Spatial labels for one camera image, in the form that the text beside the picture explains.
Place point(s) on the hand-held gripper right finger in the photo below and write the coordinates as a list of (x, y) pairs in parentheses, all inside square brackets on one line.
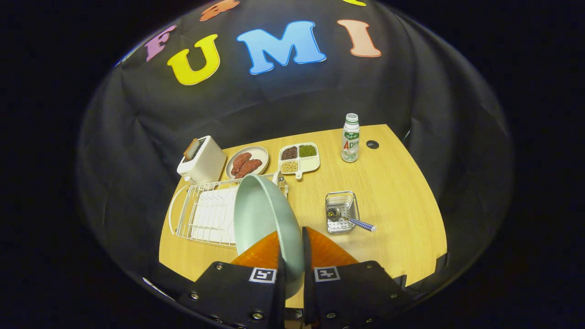
[(352, 292)]

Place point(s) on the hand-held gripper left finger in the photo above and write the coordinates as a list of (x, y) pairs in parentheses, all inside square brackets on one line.
[(237, 292)]

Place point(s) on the metal spoon with white tip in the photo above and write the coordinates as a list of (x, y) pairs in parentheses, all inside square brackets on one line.
[(363, 224)]

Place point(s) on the pale green plate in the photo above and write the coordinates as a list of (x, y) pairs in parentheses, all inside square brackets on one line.
[(260, 214)]

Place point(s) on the beige plate with sausages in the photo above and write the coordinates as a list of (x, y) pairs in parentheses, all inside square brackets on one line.
[(261, 153)]

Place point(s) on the white drip tray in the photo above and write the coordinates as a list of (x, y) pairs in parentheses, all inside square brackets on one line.
[(212, 214)]

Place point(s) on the red-brown sausage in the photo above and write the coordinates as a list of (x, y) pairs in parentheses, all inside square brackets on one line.
[(251, 167), (241, 161)]

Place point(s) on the white toaster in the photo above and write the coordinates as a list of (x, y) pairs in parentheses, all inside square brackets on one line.
[(203, 164)]

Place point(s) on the white divided tray with beans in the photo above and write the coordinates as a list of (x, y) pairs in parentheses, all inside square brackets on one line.
[(311, 163)]

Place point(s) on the white and green drink bottle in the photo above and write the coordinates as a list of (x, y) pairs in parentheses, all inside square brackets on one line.
[(350, 144)]

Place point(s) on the brown toast slice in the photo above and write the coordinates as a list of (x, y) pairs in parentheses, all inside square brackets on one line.
[(191, 148)]

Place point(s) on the black backdrop cloth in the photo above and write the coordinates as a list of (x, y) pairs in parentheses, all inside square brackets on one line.
[(137, 119)]

